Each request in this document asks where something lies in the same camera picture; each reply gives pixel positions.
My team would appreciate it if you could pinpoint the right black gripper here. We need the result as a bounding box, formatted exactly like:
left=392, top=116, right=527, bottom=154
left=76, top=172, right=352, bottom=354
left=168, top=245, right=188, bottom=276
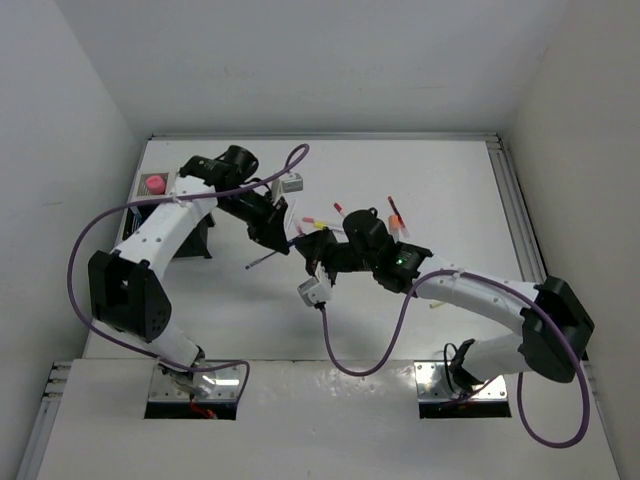
left=292, top=227, right=376, bottom=285

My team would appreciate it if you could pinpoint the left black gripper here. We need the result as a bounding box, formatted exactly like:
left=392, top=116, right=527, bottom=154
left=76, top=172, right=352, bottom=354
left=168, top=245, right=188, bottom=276
left=218, top=186, right=288, bottom=253

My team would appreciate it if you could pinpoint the blue gel pen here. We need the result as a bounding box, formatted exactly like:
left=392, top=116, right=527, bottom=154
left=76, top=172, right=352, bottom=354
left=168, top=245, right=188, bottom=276
left=244, top=240, right=294, bottom=270

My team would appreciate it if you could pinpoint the dark red pen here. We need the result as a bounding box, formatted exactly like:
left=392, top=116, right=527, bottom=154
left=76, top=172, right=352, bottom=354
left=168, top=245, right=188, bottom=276
left=387, top=196, right=410, bottom=238

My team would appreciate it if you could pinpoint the pink eraser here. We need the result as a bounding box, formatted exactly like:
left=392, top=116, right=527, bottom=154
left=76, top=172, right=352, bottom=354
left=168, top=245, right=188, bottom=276
left=144, top=174, right=166, bottom=196

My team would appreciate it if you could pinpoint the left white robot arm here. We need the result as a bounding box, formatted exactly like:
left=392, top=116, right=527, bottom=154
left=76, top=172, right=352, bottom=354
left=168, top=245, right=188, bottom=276
left=88, top=145, right=289, bottom=378

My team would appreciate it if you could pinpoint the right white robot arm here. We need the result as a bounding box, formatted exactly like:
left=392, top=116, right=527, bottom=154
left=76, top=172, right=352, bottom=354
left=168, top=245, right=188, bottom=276
left=293, top=209, right=595, bottom=391

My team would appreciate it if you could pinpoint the orange capped white marker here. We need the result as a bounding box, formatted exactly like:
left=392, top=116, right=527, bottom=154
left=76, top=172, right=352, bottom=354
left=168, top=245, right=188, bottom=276
left=388, top=214, right=404, bottom=241

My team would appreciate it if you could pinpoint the pink yellow marker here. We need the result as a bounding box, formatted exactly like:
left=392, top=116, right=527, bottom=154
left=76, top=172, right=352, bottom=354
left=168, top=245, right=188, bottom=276
left=302, top=217, right=343, bottom=231

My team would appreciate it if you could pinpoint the red capped white marker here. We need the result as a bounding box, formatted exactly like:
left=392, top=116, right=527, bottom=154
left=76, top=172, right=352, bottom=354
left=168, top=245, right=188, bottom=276
left=333, top=202, right=348, bottom=218

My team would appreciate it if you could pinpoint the black slatted organizer bin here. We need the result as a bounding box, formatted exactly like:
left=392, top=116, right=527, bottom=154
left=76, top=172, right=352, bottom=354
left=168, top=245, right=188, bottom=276
left=116, top=201, right=215, bottom=263

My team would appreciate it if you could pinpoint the white slatted organizer bin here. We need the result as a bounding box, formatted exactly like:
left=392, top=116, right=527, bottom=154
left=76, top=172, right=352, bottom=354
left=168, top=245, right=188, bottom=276
left=131, top=171, right=177, bottom=200

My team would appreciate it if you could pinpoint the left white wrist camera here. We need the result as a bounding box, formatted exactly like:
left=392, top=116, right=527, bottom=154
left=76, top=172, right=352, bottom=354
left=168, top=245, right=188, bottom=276
left=271, top=172, right=304, bottom=196

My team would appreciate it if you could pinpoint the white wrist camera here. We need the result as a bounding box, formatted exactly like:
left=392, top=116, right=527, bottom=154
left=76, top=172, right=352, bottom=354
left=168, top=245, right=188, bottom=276
left=271, top=172, right=304, bottom=196
left=297, top=273, right=332, bottom=307

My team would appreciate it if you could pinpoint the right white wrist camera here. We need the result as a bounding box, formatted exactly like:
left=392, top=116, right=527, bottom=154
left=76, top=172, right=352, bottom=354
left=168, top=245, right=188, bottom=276
left=297, top=273, right=332, bottom=307

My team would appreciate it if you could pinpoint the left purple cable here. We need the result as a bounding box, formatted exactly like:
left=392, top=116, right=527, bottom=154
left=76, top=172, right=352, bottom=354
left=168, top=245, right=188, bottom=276
left=66, top=143, right=311, bottom=401

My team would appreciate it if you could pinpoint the purple cable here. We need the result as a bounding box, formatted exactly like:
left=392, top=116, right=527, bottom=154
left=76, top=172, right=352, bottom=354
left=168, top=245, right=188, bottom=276
left=66, top=143, right=311, bottom=401
left=319, top=269, right=592, bottom=448

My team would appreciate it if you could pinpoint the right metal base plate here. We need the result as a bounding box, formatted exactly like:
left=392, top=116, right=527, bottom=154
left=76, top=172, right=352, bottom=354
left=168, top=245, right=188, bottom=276
left=414, top=360, right=508, bottom=404

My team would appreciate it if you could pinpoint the metal base plate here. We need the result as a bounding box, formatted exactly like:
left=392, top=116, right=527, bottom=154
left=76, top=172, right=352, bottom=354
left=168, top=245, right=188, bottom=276
left=414, top=360, right=508, bottom=404
left=148, top=364, right=241, bottom=403

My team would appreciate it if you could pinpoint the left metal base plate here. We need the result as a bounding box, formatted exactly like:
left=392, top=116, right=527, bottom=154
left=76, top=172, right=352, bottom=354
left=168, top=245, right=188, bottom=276
left=148, top=364, right=241, bottom=403

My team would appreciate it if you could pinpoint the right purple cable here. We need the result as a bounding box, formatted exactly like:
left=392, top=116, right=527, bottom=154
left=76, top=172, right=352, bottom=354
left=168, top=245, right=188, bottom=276
left=319, top=269, right=592, bottom=448

